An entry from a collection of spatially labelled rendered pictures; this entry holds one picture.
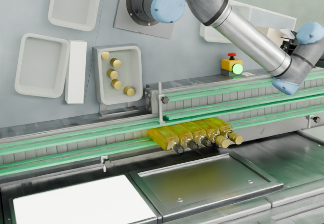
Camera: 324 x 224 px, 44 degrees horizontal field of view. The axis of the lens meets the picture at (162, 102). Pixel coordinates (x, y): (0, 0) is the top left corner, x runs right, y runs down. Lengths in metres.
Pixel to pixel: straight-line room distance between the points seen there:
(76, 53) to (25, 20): 0.22
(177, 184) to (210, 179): 0.13
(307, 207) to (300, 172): 0.26
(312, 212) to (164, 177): 0.52
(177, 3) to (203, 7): 0.40
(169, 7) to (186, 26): 0.33
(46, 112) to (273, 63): 0.91
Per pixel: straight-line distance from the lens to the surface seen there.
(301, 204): 1.45
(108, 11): 1.64
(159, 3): 1.45
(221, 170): 1.58
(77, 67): 1.57
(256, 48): 1.16
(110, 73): 1.61
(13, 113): 1.64
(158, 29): 1.70
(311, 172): 1.71
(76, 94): 1.59
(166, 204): 1.36
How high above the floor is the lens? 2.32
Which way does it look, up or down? 62 degrees down
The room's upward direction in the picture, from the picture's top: 122 degrees clockwise
